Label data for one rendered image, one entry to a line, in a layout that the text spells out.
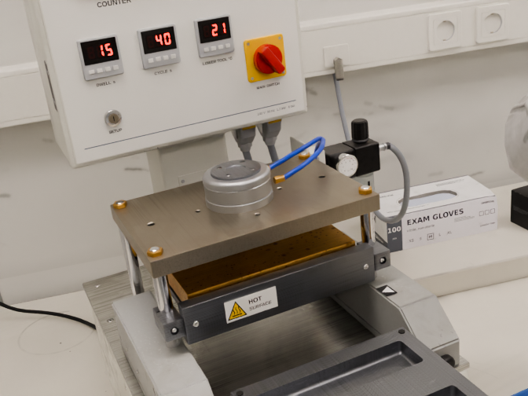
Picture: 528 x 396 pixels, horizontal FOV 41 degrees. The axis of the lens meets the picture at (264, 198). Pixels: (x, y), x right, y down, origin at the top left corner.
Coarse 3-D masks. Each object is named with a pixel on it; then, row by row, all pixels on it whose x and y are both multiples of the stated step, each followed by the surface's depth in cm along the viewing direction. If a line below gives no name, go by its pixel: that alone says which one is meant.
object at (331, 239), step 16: (288, 240) 82; (304, 240) 81; (320, 240) 81; (336, 240) 81; (352, 240) 80; (240, 256) 80; (256, 256) 79; (272, 256) 79; (288, 256) 78; (304, 256) 78; (320, 256) 79; (176, 272) 78; (192, 272) 77; (208, 272) 77; (224, 272) 77; (240, 272) 76; (256, 272) 76; (272, 272) 77; (176, 288) 77; (192, 288) 74; (208, 288) 74
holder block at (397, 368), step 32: (352, 352) 71; (384, 352) 72; (416, 352) 70; (256, 384) 68; (288, 384) 68; (320, 384) 69; (352, 384) 69; (384, 384) 66; (416, 384) 66; (448, 384) 65
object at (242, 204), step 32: (288, 160) 92; (160, 192) 87; (192, 192) 85; (224, 192) 78; (256, 192) 78; (288, 192) 82; (320, 192) 81; (352, 192) 80; (128, 224) 79; (160, 224) 78; (192, 224) 77; (224, 224) 76; (256, 224) 75; (288, 224) 75; (320, 224) 77; (160, 256) 70; (192, 256) 71; (224, 256) 73
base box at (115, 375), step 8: (96, 320) 104; (96, 328) 108; (104, 336) 98; (104, 344) 101; (104, 352) 105; (104, 360) 108; (112, 360) 96; (112, 368) 99; (112, 376) 103; (120, 376) 92; (112, 384) 107; (120, 384) 94; (120, 392) 98; (128, 392) 87
